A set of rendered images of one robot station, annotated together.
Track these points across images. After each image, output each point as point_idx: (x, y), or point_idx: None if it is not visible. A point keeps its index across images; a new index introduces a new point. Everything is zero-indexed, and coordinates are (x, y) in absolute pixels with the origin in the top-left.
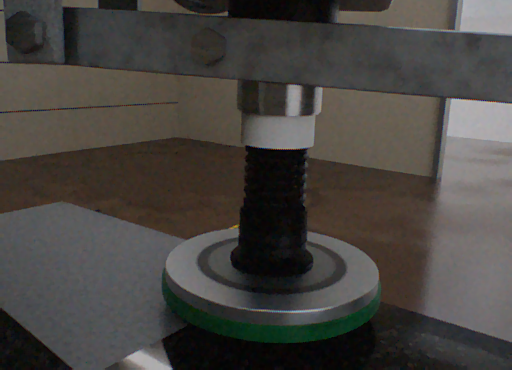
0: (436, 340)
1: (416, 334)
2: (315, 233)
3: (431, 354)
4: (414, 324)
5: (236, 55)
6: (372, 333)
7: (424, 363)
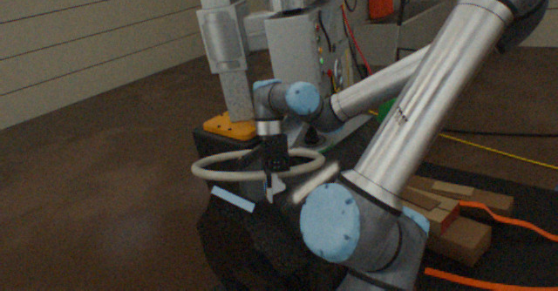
0: (300, 164)
1: (302, 162)
2: (329, 144)
3: (296, 163)
4: (305, 162)
5: None
6: (302, 158)
7: (293, 162)
